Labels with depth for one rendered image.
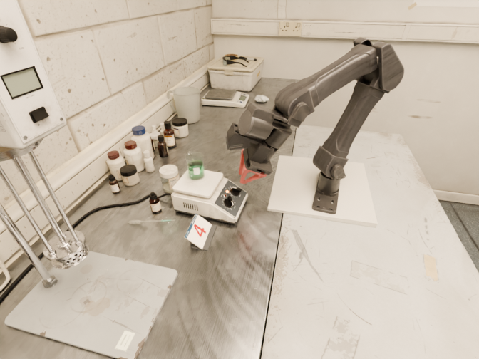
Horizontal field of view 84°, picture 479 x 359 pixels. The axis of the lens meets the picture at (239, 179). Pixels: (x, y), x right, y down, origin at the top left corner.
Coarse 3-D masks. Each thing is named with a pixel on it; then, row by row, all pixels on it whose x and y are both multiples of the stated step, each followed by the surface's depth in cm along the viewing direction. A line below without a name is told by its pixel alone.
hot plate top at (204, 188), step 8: (184, 176) 82; (208, 176) 82; (216, 176) 82; (176, 184) 78; (184, 184) 78; (192, 184) 78; (200, 184) 78; (208, 184) 78; (216, 184) 78; (184, 192) 76; (192, 192) 75; (200, 192) 75; (208, 192) 75
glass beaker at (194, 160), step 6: (186, 156) 78; (192, 156) 80; (198, 156) 80; (192, 162) 76; (198, 162) 76; (192, 168) 77; (198, 168) 77; (204, 168) 80; (192, 174) 78; (198, 174) 79; (204, 174) 80; (192, 180) 80; (198, 180) 80
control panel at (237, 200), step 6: (228, 180) 84; (228, 186) 82; (234, 186) 83; (222, 192) 79; (228, 192) 80; (240, 192) 83; (246, 192) 84; (222, 198) 78; (234, 198) 80; (240, 198) 81; (222, 204) 76; (234, 204) 78; (240, 204) 80; (228, 210) 76; (234, 210) 77; (234, 216) 76
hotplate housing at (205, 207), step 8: (224, 184) 82; (176, 192) 78; (216, 192) 78; (176, 200) 78; (184, 200) 77; (192, 200) 76; (200, 200) 76; (208, 200) 75; (176, 208) 80; (184, 208) 79; (192, 208) 78; (200, 208) 77; (208, 208) 76; (216, 208) 75; (240, 208) 79; (200, 216) 79; (208, 216) 78; (216, 216) 77; (224, 216) 76; (232, 216) 75
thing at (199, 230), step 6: (198, 216) 75; (198, 222) 74; (204, 222) 75; (192, 228) 71; (198, 228) 73; (204, 228) 74; (192, 234) 70; (198, 234) 72; (204, 234) 73; (192, 240) 69; (198, 240) 70
